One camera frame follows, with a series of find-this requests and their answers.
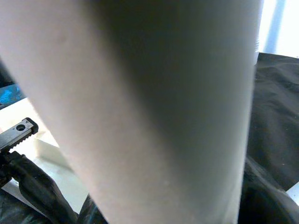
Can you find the black plastic table cover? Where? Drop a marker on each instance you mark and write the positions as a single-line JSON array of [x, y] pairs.
[[275, 116]]

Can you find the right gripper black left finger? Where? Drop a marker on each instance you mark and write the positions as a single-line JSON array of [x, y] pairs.
[[92, 215]]

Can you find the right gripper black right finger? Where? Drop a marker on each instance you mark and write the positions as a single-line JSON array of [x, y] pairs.
[[266, 210]]

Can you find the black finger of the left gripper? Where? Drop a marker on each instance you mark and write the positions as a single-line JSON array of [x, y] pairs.
[[37, 184]]

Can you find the white plastic children table top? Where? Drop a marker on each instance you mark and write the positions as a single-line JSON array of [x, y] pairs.
[[53, 163]]

